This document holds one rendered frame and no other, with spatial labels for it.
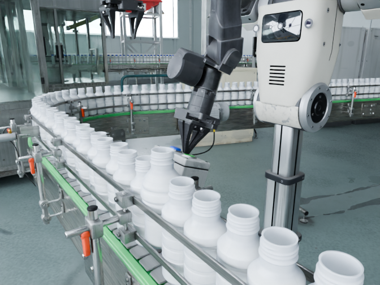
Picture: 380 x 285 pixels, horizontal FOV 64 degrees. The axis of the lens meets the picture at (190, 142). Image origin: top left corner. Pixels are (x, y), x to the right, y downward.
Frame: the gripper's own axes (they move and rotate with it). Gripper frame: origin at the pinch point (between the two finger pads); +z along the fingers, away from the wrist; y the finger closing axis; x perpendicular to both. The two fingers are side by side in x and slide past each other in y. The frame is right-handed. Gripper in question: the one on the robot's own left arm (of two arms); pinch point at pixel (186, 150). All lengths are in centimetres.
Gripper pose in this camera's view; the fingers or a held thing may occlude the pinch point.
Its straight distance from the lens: 71.8
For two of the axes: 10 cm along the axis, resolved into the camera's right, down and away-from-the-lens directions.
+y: 6.0, 2.3, -7.7
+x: 7.4, 1.9, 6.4
